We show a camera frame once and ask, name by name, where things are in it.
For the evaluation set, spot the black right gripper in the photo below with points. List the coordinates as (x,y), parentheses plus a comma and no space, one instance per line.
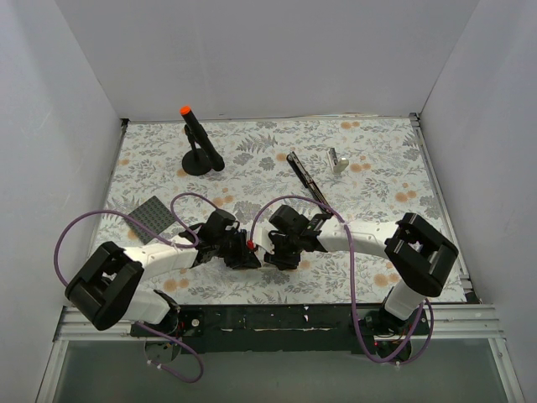
(276,252)

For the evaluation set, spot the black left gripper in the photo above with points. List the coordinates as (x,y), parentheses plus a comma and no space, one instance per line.
(242,255)

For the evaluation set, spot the black stapler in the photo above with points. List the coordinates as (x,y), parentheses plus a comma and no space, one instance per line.
(307,181)

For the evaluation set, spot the beige stapler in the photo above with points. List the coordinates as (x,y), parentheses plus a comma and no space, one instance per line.
(338,164)

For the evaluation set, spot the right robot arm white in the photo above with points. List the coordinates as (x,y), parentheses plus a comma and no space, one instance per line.
(422,256)

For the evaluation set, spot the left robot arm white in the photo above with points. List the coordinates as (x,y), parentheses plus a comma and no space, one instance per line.
(106,289)

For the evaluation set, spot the floral patterned table mat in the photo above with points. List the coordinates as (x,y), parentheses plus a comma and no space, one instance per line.
(386,178)

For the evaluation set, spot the grey perforated plate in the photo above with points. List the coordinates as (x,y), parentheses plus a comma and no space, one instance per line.
(154,215)

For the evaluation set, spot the black microphone on stand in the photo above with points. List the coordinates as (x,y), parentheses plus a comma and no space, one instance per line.
(203,156)

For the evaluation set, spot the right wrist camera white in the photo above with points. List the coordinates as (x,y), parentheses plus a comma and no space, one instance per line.
(258,238)

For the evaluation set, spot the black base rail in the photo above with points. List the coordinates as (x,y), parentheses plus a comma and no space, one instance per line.
(264,328)

